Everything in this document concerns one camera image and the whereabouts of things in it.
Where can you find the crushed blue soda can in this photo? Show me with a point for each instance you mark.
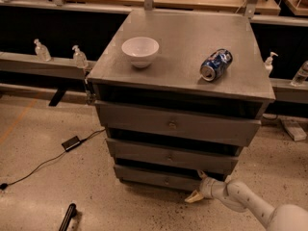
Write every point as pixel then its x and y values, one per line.
pixel 215 65

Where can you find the grey drawer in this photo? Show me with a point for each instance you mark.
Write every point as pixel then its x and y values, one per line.
pixel 171 157
pixel 156 178
pixel 186 125

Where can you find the clear pump bottle far left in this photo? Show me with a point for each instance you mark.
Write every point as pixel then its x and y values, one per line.
pixel 42 51

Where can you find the clear pump bottle near cabinet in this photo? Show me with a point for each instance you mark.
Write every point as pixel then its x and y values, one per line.
pixel 79 57

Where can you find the grey block on floor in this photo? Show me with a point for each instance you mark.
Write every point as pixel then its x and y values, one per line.
pixel 294 130

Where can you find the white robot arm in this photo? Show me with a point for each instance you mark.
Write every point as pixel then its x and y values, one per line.
pixel 237 196

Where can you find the clear plastic water bottle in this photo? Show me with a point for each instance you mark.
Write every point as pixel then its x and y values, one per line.
pixel 301 75

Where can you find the grey wooden drawer cabinet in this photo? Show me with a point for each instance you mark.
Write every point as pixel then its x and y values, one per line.
pixel 173 80

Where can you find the white ceramic bowl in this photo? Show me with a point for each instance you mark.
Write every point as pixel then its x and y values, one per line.
pixel 140 51

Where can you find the black power adapter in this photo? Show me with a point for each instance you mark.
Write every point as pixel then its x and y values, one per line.
pixel 71 143

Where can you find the grey metal shelf rail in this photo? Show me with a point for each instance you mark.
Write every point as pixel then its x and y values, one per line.
pixel 31 64

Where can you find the black cylindrical handle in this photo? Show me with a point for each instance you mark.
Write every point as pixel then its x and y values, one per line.
pixel 71 212

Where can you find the white pump bottle right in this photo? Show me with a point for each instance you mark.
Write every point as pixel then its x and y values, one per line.
pixel 268 62

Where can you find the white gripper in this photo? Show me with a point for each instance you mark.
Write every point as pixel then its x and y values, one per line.
pixel 209 188

